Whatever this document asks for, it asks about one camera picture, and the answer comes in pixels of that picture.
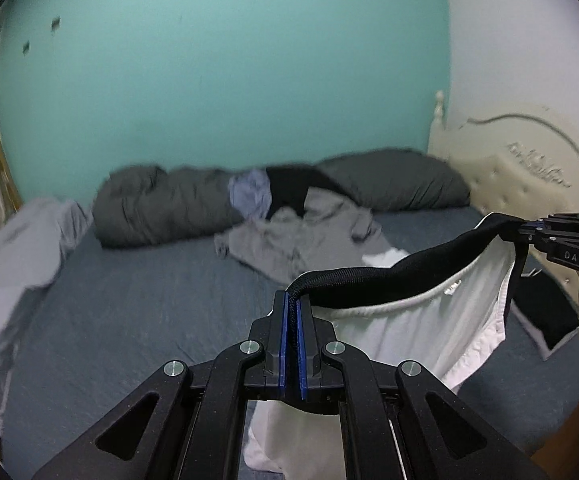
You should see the white polo shirt black collar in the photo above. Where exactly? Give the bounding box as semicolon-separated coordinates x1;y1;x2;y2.
243;235;528;479

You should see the white long sleeve garment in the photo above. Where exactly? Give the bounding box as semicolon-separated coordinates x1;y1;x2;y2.
362;247;409;269

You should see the folded black white garment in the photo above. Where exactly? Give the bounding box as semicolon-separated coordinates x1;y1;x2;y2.
511;269;579;361

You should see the cream tufted headboard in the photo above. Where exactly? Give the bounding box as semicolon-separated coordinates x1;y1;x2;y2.
427;90;579;311

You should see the blue-grey bed sheet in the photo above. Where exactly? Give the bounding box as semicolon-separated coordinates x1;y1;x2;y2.
2;234;579;479

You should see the dark grey rolled duvet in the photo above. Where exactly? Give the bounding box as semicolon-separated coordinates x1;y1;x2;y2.
93;148;471;248

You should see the grey sweatshirt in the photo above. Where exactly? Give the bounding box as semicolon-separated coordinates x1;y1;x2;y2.
215;188;393;285

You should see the light grey satin blanket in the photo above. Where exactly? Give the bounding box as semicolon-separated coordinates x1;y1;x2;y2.
0;198;92;438

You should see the blue-purple crumpled garment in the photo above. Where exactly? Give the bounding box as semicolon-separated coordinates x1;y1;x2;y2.
228;168;272;220

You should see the wooden frame by curtain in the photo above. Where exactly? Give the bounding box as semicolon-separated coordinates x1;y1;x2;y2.
0;136;24;211

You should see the wall hook right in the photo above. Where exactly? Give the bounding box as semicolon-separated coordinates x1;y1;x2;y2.
51;16;61;34

